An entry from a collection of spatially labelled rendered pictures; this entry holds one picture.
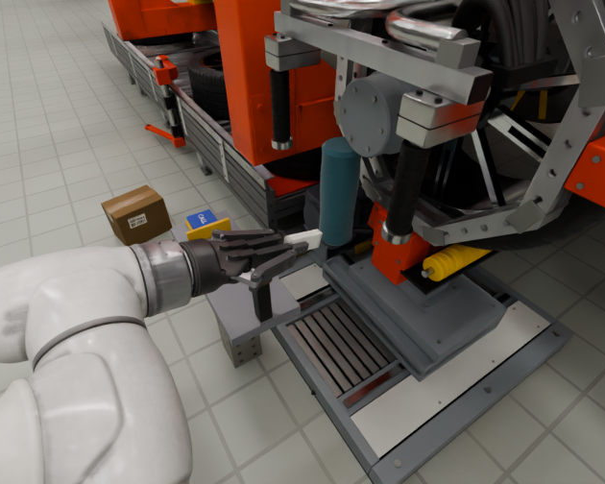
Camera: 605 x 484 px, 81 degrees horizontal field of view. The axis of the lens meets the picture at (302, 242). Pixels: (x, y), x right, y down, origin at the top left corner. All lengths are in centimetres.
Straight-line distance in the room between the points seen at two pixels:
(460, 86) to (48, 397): 46
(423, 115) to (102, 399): 40
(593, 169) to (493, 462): 87
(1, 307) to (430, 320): 99
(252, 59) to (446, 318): 90
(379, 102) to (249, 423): 94
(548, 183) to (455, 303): 65
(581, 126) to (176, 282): 54
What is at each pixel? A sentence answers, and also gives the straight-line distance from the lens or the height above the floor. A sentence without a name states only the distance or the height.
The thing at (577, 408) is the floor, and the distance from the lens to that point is 145.
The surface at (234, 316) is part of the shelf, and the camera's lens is 81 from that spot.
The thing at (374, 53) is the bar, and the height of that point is 97.
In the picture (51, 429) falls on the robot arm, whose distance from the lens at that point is 33.
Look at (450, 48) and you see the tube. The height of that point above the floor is 100.
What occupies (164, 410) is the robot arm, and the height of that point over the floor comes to 79.
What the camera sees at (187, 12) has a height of 64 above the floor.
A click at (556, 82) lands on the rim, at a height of 91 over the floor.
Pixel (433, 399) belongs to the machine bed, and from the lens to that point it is 118.
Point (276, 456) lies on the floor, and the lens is 115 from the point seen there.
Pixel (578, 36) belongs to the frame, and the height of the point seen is 99.
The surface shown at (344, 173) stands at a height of 69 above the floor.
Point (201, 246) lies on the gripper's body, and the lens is 47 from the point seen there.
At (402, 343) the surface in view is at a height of 15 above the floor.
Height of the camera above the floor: 109
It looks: 42 degrees down
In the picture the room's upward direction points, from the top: straight up
